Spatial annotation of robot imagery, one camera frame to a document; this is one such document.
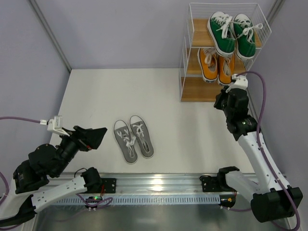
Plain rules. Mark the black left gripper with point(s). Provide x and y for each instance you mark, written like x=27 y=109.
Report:
x=80 y=138

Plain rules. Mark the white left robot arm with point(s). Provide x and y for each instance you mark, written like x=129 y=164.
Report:
x=25 y=197

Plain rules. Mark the slotted grey cable duct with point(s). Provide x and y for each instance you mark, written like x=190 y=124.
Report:
x=180 y=199

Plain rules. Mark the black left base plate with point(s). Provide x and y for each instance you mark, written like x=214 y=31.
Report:
x=108 y=185

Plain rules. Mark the grey left sneaker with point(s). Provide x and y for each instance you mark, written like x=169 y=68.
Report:
x=125 y=141

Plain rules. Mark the orange sneaker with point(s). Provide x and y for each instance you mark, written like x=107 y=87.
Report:
x=226 y=66
x=208 y=61

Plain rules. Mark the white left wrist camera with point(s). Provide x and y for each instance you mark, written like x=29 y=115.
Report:
x=55 y=125

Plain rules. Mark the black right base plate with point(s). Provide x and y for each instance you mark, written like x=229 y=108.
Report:
x=213 y=184

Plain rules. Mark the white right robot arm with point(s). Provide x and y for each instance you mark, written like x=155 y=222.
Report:
x=272 y=197

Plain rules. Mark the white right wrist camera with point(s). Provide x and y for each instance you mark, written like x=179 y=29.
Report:
x=237 y=82

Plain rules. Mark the aluminium mounting rail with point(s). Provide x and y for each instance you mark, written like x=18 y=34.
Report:
x=154 y=183

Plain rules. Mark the grey sneaker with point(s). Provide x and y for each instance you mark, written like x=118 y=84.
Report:
x=141 y=132
x=125 y=141

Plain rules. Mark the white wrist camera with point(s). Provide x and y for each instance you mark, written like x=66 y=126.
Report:
x=237 y=82
x=55 y=125

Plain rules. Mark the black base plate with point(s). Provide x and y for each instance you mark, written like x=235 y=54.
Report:
x=213 y=184
x=108 y=185

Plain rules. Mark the white wire shoe shelf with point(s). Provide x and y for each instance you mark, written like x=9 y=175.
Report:
x=192 y=86

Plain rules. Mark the green sneaker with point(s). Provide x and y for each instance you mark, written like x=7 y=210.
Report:
x=219 y=28
x=244 y=32

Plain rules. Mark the grey right sneaker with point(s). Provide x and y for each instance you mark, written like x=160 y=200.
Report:
x=141 y=132

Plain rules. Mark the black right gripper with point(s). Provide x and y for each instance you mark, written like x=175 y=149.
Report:
x=222 y=101

